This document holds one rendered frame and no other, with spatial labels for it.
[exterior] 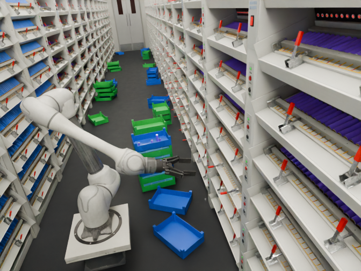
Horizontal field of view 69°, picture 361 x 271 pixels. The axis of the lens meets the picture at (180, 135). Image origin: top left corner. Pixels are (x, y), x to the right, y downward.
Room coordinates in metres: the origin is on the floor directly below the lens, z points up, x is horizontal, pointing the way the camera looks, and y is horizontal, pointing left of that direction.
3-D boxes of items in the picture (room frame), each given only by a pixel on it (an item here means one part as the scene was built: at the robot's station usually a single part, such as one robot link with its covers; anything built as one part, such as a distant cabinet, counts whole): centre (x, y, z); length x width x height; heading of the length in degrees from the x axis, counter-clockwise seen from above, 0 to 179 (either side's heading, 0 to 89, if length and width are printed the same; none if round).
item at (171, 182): (1.99, 0.25, 0.04); 0.30 x 0.20 x 0.08; 105
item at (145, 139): (1.99, 0.25, 0.44); 0.30 x 0.20 x 0.08; 105
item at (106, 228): (1.23, 0.55, 0.27); 0.22 x 0.18 x 0.06; 7
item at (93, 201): (1.26, 0.55, 0.41); 0.18 x 0.16 x 0.22; 169
